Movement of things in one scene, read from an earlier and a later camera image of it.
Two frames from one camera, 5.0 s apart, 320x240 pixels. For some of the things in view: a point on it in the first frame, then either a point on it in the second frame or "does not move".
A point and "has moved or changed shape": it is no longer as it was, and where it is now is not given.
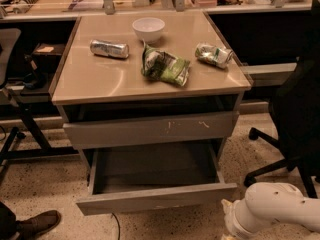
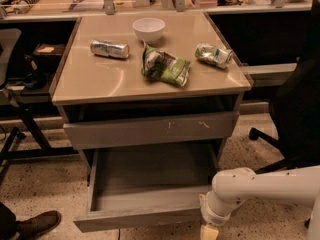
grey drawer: [127, 179] has moved or changed shape
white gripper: [234, 216] -> [209, 216]
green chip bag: [159, 65] does not move
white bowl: [149, 29] does not move
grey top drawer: [190, 128] does not move
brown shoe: [31, 228] does not move
